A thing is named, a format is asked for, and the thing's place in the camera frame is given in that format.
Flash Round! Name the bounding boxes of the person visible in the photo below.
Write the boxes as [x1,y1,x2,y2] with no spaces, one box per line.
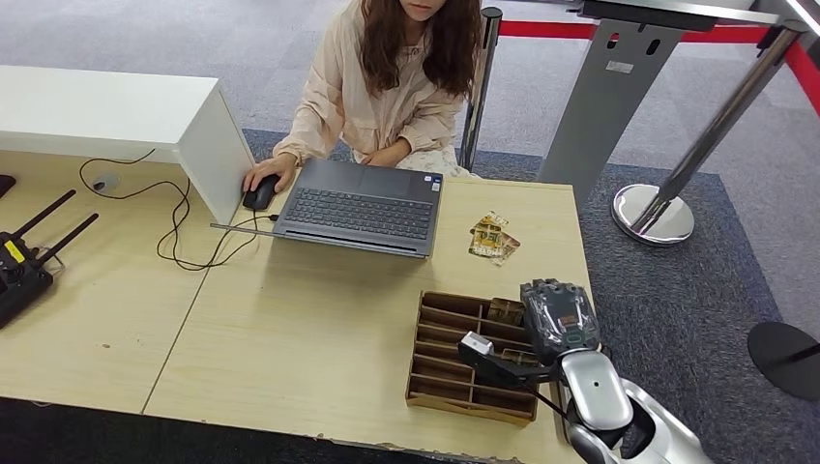
[242,0,483,193]

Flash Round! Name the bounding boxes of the person's left hand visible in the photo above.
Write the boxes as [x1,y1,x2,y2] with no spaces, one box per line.
[366,137,411,169]

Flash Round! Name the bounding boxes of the brown wooden card tray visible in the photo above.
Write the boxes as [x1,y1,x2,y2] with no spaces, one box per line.
[404,289,541,428]

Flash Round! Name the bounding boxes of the black cable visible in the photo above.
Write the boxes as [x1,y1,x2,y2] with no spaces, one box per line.
[78,150,281,272]

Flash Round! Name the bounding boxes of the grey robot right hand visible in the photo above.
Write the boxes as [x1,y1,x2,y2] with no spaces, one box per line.
[519,278,602,366]

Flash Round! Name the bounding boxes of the black computer mouse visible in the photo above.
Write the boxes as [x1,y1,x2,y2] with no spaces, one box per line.
[242,174,281,213]

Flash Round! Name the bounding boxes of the person's right hand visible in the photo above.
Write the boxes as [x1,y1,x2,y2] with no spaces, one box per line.
[242,153,299,193]

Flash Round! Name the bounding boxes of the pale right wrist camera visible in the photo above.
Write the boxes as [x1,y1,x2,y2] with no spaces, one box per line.
[456,331,559,389]

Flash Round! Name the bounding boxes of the black router with antennas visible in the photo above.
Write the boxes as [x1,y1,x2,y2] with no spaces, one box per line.
[0,188,101,331]

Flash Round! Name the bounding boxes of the chrome stanchion with round base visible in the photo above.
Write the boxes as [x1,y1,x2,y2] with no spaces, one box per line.
[610,25,802,247]

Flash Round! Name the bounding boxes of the gold patterned card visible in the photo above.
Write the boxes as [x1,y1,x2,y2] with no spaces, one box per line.
[475,211,511,235]
[467,227,508,261]
[491,231,522,268]

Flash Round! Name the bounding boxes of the black round base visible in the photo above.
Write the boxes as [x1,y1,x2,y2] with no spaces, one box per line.
[747,321,820,403]

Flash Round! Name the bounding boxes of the chrome barrier post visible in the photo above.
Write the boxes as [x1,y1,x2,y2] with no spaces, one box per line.
[458,6,504,173]

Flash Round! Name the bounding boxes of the grey laptop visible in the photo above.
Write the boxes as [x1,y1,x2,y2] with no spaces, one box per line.
[210,158,445,259]

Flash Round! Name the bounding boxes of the white desk shelf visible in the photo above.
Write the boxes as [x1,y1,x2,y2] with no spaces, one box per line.
[0,65,256,225]

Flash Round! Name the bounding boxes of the red barrier belt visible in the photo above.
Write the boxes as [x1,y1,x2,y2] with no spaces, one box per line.
[498,18,820,117]

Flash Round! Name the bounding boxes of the grey metal stand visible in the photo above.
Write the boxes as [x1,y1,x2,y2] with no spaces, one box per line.
[537,0,820,210]

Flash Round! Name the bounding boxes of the brown room key card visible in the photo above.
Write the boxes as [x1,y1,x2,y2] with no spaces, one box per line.
[486,297,527,328]
[501,348,541,368]

